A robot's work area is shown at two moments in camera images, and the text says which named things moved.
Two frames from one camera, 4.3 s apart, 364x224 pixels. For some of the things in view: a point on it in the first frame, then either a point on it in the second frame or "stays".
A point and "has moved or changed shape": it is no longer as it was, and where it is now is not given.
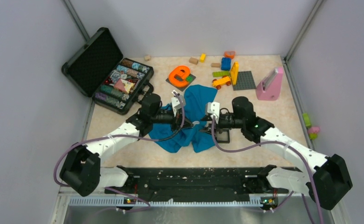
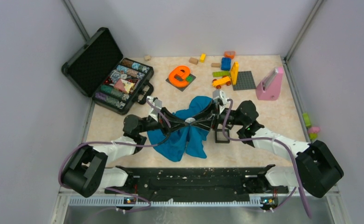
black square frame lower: (220, 130) stays
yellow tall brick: (234, 73) stays
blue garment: (195, 97) has moved or changed shape
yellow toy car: (225, 80) stays
